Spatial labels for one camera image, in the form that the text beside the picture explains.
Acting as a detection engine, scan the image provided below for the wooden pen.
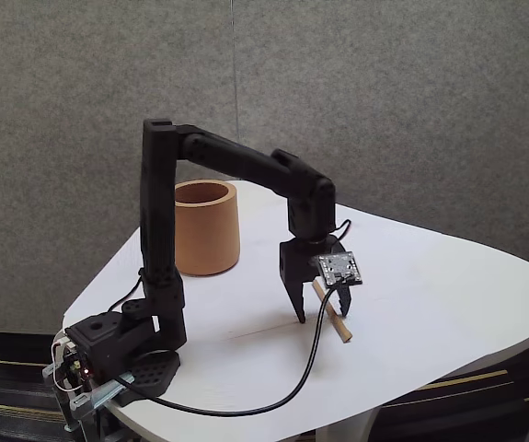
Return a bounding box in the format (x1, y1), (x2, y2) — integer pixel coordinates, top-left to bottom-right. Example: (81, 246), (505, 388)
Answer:
(310, 280), (353, 344)

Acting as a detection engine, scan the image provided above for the cork pen holder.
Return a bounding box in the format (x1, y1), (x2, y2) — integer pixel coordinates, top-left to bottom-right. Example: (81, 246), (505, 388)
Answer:
(173, 180), (240, 277)

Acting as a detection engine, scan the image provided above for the motor controller board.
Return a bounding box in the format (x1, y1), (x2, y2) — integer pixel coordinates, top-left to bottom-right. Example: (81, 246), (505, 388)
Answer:
(59, 343), (98, 392)

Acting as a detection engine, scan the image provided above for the black camera cable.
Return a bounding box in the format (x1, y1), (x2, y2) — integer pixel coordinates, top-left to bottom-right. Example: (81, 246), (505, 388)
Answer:
(109, 278), (352, 415)

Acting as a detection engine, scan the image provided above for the metal table clamp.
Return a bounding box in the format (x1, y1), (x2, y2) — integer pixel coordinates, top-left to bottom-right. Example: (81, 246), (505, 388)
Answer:
(41, 362), (63, 386)
(66, 373), (136, 429)

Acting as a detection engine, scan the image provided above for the bare camera circuit board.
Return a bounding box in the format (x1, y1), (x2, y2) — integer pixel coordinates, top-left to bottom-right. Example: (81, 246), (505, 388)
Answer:
(315, 250), (366, 287)

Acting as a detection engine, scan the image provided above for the black servo cable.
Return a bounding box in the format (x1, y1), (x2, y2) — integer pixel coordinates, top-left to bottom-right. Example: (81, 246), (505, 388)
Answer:
(109, 270), (146, 315)

